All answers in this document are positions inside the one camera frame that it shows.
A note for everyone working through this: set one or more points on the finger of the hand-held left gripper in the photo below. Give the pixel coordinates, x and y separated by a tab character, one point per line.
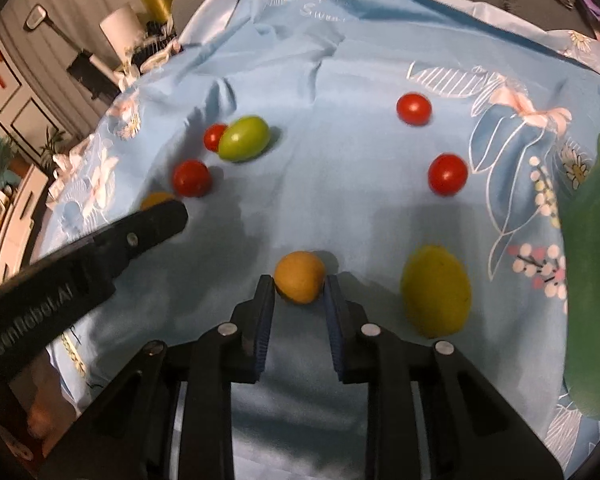
147	230

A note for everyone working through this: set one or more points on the green oval fruit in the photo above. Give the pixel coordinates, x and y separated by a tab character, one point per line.
244	138

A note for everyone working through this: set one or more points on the black stand base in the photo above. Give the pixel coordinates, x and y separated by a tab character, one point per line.
87	74

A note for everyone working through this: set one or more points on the round orange fruit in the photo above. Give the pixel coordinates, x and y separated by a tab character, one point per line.
155	199
300	277

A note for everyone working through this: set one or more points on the phone on stand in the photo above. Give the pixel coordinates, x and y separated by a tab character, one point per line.
37	16

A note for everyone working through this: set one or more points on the blue floral cloth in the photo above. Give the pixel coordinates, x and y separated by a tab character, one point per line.
355	185

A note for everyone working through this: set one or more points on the white lamp shade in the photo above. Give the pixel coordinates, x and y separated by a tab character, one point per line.
121	26

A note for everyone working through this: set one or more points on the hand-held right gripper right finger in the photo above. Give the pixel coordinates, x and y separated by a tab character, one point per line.
336	332

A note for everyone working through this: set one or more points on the green plastic bin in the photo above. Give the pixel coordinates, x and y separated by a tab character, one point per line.
592	285

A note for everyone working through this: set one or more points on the white cabinet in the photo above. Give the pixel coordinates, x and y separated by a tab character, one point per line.
12	230

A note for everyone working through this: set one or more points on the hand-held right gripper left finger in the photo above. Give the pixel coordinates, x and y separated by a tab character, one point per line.
264	327

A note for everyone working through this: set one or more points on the red cherry tomato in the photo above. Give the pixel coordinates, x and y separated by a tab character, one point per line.
212	137
191	178
414	109
447	174

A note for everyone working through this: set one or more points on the green potted plant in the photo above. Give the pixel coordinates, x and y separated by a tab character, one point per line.
51	146

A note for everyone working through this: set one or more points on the yellow lemon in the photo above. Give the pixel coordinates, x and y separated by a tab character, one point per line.
435	297

